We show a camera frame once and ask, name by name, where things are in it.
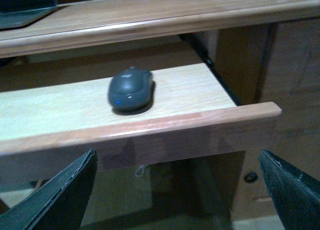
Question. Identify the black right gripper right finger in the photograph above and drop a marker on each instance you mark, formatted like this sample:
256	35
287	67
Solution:
294	193

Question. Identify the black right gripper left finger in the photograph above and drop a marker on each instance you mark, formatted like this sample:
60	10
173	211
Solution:
60	203

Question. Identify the grey computer mouse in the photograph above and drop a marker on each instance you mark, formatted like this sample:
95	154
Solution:
130	89

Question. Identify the wooden cabinet door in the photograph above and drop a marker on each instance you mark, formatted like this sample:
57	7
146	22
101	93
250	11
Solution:
251	200

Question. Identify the wooden keyboard tray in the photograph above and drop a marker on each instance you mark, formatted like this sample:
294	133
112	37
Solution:
43	130

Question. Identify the wooden desk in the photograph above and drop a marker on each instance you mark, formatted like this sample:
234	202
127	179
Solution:
265	50

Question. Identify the grey laptop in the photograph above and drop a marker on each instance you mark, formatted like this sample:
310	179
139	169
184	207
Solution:
20	13

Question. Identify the black ring door handle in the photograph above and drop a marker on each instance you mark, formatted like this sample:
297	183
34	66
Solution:
251	177

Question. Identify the black drawer rail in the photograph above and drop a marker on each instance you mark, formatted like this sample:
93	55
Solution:
203	53

